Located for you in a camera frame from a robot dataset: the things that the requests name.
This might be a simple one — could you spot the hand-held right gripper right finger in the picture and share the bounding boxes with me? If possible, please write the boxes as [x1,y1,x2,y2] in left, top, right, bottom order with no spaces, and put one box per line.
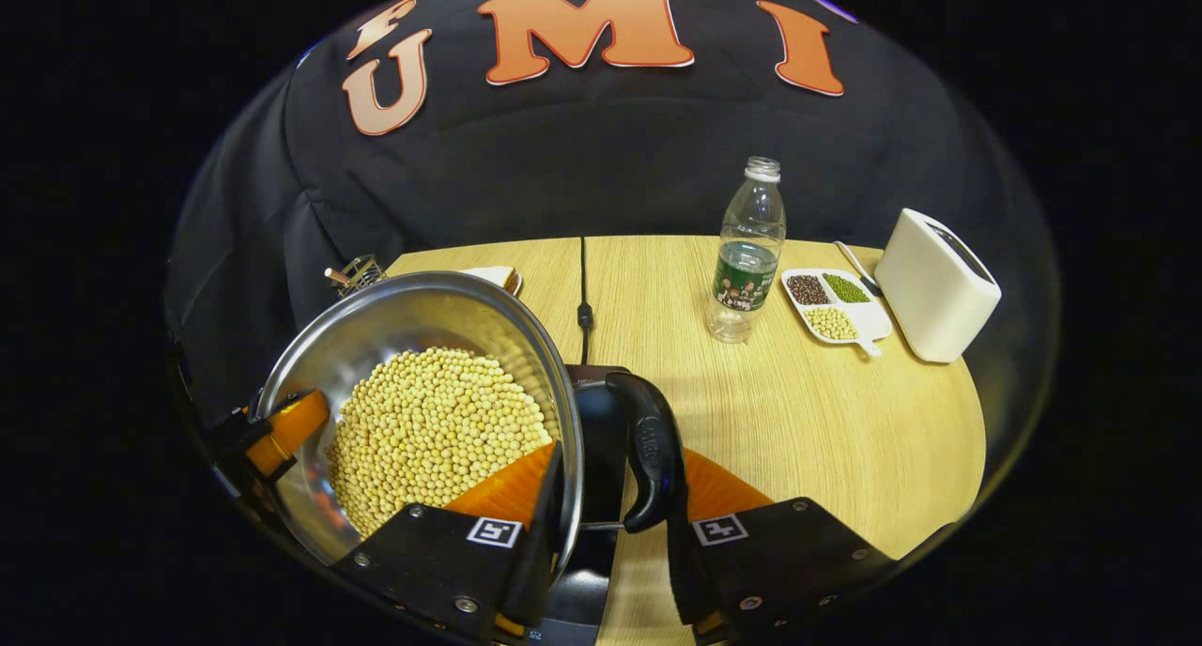
[667,449,893,643]

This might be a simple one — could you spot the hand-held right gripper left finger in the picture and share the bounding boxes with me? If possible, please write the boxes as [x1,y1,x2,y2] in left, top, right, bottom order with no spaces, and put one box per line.
[329,441,565,643]

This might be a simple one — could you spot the steel pot with black handle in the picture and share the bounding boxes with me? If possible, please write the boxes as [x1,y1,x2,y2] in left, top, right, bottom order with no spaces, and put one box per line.
[255,270,688,572]

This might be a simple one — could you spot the soybeans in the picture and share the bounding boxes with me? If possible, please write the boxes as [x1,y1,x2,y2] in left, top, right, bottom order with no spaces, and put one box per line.
[326,347,553,539]

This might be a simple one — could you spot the sandwich with lettuce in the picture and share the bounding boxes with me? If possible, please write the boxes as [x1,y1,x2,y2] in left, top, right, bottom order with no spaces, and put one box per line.
[460,266,519,295]

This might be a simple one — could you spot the white divided bean dish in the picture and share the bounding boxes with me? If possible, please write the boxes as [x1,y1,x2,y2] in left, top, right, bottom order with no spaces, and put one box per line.
[781,268,893,358]

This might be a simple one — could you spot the white toaster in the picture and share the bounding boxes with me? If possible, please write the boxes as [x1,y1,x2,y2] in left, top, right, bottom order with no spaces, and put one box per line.
[873,208,1003,363]

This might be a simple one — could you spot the clear plastic water bottle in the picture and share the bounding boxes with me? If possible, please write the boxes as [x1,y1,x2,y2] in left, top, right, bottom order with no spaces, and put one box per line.
[706,156,787,345]

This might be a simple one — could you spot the small metal wire holder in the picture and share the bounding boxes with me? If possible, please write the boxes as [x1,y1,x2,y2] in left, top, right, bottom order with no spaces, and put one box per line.
[324,254,388,297]

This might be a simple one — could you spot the black power cable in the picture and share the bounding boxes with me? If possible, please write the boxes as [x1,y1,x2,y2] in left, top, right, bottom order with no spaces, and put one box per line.
[575,237,595,366]

